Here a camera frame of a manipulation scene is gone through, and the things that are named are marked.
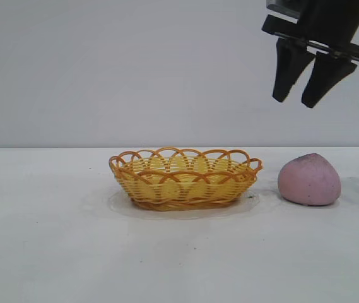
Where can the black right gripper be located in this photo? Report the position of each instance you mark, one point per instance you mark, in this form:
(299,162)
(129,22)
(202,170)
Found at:
(330,22)

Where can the pink peach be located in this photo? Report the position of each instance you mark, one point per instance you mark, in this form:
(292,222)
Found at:
(308,181)

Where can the yellow woven wicker basket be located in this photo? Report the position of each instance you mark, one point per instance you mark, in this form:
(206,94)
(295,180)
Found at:
(182,189)

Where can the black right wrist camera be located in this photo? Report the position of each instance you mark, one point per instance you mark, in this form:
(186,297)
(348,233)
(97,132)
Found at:
(284,6)

